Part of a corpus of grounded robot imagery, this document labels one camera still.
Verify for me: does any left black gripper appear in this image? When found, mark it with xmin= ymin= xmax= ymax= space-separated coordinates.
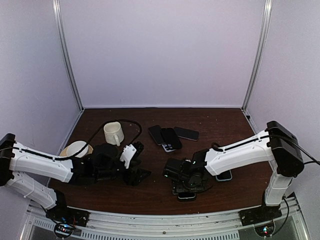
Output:
xmin=94 ymin=158 xmax=151 ymax=186

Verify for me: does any aluminium post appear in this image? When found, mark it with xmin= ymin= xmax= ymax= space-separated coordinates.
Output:
xmin=52 ymin=0 xmax=84 ymax=112
xmin=241 ymin=0 xmax=273 ymax=113

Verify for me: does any cream ribbed mug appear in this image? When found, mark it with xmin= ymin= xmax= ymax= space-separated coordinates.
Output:
xmin=103 ymin=121 xmax=125 ymax=147

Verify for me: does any right aluminium post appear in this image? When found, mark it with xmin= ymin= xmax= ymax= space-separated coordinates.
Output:
xmin=241 ymin=0 xmax=273 ymax=113

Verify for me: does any purple-edged phone left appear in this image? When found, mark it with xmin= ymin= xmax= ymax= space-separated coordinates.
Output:
xmin=148 ymin=125 xmax=165 ymax=146

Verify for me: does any purple-edged phone right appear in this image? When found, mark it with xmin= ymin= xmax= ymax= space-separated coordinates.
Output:
xmin=173 ymin=126 xmax=200 ymax=141

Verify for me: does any white ceramic bowl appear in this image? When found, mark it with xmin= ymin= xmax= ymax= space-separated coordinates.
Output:
xmin=66 ymin=140 xmax=89 ymax=158

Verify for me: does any front aluminium rail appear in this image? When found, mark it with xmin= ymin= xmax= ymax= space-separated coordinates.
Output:
xmin=21 ymin=197 xmax=310 ymax=240

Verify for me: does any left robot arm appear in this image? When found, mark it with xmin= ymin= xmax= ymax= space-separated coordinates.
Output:
xmin=0 ymin=133 xmax=151 ymax=222

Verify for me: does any purple-edged phone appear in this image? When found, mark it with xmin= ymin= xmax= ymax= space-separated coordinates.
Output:
xmin=173 ymin=126 xmax=200 ymax=141
xmin=148 ymin=125 xmax=165 ymax=146

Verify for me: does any left aluminium post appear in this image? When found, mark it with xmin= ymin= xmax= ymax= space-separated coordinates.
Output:
xmin=52 ymin=0 xmax=84 ymax=112

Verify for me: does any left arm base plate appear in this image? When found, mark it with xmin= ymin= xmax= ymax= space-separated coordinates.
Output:
xmin=44 ymin=207 xmax=90 ymax=227

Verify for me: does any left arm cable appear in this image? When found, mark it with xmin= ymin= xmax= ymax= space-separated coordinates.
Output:
xmin=12 ymin=118 xmax=143 ymax=161

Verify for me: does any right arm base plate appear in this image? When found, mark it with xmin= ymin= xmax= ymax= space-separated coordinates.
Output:
xmin=239 ymin=205 xmax=282 ymax=226

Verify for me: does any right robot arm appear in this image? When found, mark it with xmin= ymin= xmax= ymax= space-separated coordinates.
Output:
xmin=163 ymin=121 xmax=305 ymax=221

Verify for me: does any phone under black case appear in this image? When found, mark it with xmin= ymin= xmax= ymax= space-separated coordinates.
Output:
xmin=162 ymin=143 xmax=177 ymax=153

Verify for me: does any beige saucer plate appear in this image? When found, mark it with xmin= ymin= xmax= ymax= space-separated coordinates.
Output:
xmin=59 ymin=145 xmax=94 ymax=157

